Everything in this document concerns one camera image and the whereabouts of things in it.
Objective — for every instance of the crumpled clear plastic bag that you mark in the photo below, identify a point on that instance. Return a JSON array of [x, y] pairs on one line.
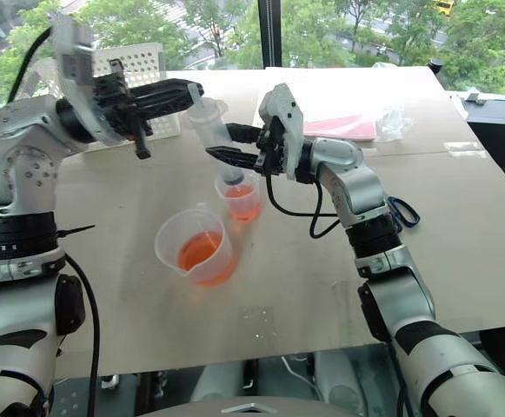
[[392, 123]]

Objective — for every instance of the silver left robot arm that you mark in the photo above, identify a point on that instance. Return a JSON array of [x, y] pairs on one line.
[[17, 174]]

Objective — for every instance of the small clear measuring cup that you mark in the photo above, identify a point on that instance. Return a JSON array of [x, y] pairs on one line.
[[243, 202]]

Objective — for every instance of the white perforated plastic basket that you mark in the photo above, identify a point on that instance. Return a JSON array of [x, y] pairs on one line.
[[148, 65]]

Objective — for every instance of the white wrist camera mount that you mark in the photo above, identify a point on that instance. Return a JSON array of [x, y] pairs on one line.
[[75, 87], [287, 117]]

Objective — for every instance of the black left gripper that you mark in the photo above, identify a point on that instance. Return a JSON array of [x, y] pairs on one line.
[[114, 104]]

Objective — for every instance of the clear plastic syringe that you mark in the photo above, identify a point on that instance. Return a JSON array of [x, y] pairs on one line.
[[210, 128]]

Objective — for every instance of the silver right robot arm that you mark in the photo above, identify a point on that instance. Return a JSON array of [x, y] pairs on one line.
[[408, 304]]

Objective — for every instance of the small black cylinder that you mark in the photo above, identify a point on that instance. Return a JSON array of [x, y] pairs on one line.
[[436, 65]]

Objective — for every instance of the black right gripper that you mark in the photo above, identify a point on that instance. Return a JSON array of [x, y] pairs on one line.
[[271, 150]]

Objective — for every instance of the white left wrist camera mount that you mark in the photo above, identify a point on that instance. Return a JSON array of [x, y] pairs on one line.
[[75, 87]]

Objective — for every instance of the black equipment beside table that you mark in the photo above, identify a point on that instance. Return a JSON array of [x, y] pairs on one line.
[[500, 143]]

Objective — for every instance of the large clear measuring cup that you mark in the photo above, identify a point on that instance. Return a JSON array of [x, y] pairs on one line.
[[200, 247]]

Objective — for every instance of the black window frame post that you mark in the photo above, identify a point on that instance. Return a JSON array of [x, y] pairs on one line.
[[270, 30]]

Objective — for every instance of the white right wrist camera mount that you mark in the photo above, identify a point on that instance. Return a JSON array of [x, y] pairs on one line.
[[287, 117]]

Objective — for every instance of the black zip tie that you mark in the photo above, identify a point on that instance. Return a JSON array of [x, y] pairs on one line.
[[76, 230]]

